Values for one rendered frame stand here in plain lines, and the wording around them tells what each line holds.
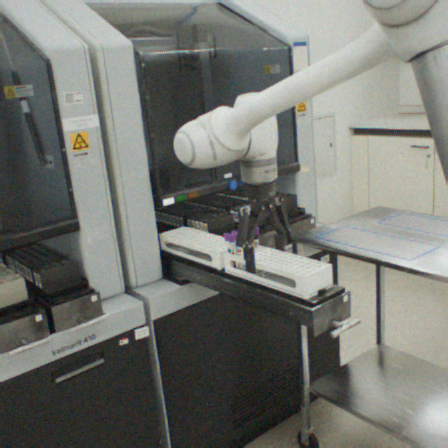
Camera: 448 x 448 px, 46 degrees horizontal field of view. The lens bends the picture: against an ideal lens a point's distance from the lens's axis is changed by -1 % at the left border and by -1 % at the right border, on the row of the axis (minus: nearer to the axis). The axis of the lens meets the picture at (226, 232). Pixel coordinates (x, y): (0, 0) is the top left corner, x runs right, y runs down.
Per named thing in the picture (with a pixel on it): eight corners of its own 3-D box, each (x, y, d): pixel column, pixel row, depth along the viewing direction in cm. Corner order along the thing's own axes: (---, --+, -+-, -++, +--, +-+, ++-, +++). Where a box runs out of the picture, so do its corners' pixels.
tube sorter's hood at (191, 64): (84, 191, 197) (54, 7, 179) (212, 162, 233) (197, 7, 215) (160, 209, 158) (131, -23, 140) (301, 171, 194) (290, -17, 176)
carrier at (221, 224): (231, 229, 181) (229, 212, 180) (235, 230, 180) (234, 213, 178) (204, 238, 174) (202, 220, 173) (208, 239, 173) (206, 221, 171)
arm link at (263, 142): (255, 153, 139) (219, 162, 130) (250, 91, 134) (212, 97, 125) (288, 154, 131) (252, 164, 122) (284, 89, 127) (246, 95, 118)
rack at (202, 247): (160, 253, 170) (158, 234, 168) (186, 244, 176) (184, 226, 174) (220, 274, 147) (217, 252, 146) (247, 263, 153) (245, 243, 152)
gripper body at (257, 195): (257, 185, 128) (260, 223, 130) (282, 178, 133) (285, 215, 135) (236, 182, 133) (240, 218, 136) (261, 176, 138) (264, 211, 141)
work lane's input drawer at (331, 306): (152, 272, 173) (148, 246, 171) (186, 260, 181) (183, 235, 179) (328, 344, 119) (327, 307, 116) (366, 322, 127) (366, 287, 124)
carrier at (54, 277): (79, 279, 148) (76, 258, 147) (83, 280, 147) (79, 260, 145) (39, 292, 142) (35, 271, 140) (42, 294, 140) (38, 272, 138)
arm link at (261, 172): (284, 156, 131) (285, 180, 132) (258, 154, 137) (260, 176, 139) (256, 162, 125) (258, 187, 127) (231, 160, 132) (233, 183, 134)
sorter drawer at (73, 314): (-21, 274, 187) (-27, 249, 185) (17, 263, 196) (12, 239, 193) (63, 339, 133) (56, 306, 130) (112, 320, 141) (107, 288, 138)
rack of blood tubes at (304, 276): (224, 274, 146) (222, 252, 144) (251, 263, 152) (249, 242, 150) (306, 302, 124) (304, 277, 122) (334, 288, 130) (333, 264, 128)
